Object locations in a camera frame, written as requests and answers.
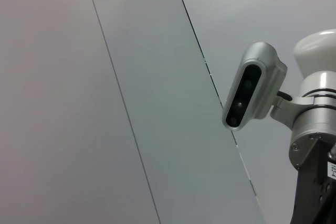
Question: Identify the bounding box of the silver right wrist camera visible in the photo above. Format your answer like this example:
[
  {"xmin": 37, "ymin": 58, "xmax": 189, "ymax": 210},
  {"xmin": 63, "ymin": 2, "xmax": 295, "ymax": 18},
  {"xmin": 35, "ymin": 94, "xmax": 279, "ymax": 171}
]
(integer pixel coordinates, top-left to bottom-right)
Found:
[{"xmin": 222, "ymin": 42, "xmax": 288, "ymax": 132}]

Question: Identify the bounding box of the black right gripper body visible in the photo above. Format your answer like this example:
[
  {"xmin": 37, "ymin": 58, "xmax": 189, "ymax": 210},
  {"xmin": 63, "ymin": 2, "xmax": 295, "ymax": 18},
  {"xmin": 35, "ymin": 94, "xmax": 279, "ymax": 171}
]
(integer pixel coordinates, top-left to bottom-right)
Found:
[{"xmin": 290, "ymin": 136, "xmax": 336, "ymax": 224}]

